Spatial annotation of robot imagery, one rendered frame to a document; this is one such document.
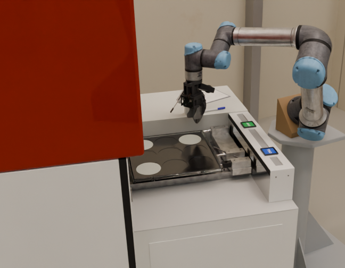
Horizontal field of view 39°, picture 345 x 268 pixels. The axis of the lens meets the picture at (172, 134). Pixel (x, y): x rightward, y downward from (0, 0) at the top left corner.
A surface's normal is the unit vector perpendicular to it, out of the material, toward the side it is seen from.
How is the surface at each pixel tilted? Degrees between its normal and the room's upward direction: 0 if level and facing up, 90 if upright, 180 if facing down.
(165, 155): 0
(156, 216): 0
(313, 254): 0
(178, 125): 90
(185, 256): 90
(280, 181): 90
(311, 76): 117
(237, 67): 90
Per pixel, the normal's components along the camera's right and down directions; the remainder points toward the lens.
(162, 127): 0.18, 0.42
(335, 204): -0.04, -0.90
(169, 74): 0.41, 0.38
